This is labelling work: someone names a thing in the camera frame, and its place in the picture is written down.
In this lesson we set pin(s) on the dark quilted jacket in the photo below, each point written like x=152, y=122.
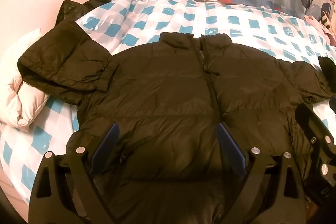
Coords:
x=71, y=10

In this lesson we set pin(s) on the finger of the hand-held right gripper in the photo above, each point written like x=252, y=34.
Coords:
x=312, y=124

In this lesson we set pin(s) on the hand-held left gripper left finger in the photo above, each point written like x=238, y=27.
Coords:
x=105, y=150

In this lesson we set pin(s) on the black white striped cloth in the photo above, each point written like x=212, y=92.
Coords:
x=326, y=21

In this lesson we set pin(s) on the pink clothes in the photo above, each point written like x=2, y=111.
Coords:
x=326, y=35

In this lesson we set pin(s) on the white quilted jacket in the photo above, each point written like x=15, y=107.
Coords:
x=15, y=98

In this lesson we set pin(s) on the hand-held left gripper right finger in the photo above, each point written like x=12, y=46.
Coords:
x=231, y=150

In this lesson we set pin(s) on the black puffer jacket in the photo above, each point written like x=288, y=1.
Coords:
x=162, y=98

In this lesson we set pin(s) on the blue white checkered bed cover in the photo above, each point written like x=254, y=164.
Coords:
x=236, y=22

